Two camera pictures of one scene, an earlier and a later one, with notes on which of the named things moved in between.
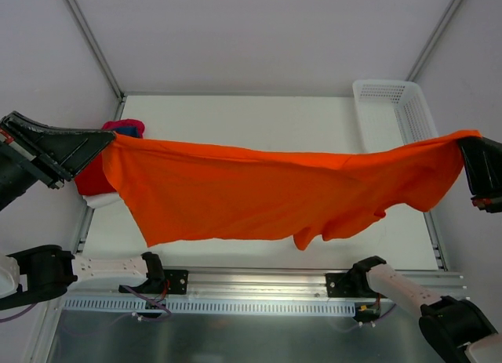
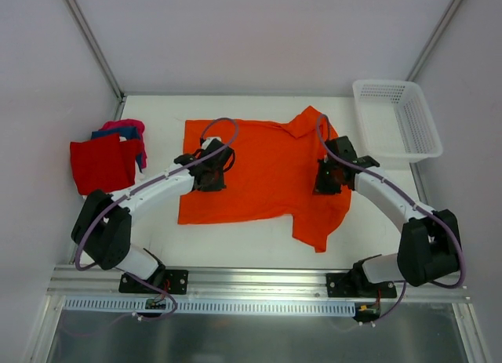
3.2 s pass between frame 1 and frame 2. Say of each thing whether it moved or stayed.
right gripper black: moved
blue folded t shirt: stayed
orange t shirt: moved
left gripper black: moved
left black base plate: stayed
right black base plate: stayed
